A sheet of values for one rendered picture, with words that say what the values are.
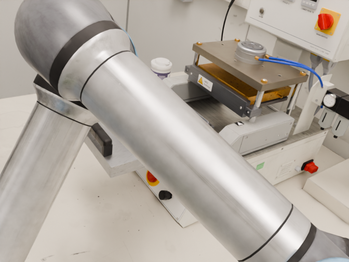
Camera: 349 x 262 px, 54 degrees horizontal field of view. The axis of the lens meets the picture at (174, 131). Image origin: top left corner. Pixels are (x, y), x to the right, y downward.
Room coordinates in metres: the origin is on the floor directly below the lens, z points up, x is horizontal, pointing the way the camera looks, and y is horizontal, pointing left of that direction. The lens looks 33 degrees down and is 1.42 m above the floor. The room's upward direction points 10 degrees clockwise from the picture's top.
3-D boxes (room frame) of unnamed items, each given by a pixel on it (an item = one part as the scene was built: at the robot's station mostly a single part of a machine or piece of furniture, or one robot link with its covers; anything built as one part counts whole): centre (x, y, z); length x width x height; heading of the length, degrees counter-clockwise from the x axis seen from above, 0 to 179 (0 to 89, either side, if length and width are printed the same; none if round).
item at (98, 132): (0.62, 0.18, 0.99); 0.15 x 0.02 x 0.04; 40
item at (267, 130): (0.75, -0.20, 0.96); 0.26 x 0.05 x 0.07; 130
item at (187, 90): (0.96, -0.02, 0.96); 0.25 x 0.05 x 0.07; 130
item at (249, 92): (0.90, -0.17, 1.07); 0.22 x 0.17 x 0.10; 40
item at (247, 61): (0.91, -0.20, 1.08); 0.31 x 0.24 x 0.13; 40
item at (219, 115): (0.93, -0.19, 0.93); 0.46 x 0.35 x 0.01; 130
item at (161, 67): (1.32, 0.10, 0.82); 0.09 x 0.09 x 0.15
